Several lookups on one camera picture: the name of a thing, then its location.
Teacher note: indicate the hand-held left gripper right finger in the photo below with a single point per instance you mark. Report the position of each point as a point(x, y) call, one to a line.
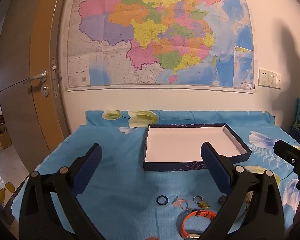
point(215, 170)

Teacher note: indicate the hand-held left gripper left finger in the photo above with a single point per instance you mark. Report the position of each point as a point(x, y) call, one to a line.
point(88, 170)

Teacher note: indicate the dark blue patterned box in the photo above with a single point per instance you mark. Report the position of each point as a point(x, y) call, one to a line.
point(185, 142)

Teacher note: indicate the orange smart watch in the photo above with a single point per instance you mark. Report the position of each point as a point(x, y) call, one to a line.
point(182, 226)

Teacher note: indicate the blue floral cloth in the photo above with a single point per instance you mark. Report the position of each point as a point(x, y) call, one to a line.
point(125, 180)

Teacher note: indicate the yellow slipper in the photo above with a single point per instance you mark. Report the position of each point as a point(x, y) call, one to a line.
point(2, 195)
point(10, 187)

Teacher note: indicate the silver door lock knob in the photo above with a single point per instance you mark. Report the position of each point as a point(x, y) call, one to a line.
point(44, 91)

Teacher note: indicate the cardboard box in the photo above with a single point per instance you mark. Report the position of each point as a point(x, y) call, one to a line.
point(1, 140)

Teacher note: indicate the metal door latch plate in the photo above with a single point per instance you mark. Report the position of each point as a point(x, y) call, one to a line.
point(55, 80)

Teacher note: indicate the brown door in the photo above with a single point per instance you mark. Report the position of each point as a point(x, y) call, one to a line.
point(20, 55)

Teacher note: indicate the white wall socket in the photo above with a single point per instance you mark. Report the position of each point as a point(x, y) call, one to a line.
point(278, 81)
point(263, 77)
point(272, 79)

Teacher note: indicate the colourful wall map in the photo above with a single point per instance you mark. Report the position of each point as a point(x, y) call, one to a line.
point(152, 30)

